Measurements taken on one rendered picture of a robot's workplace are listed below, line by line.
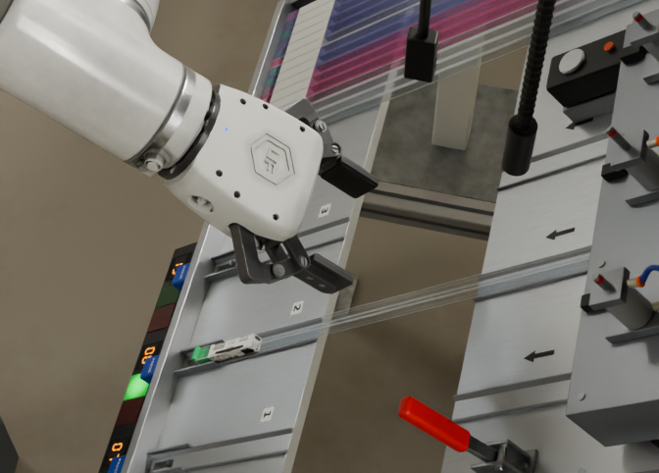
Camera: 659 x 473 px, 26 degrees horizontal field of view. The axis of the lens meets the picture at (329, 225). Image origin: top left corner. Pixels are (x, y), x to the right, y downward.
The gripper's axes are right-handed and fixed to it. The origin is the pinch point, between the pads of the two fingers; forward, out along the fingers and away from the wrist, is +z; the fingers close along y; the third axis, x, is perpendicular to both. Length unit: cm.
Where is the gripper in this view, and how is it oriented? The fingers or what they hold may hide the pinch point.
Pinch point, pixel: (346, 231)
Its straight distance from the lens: 112.4
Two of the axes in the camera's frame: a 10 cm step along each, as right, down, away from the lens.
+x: -5.8, 3.2, 7.5
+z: 7.8, 4.8, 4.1
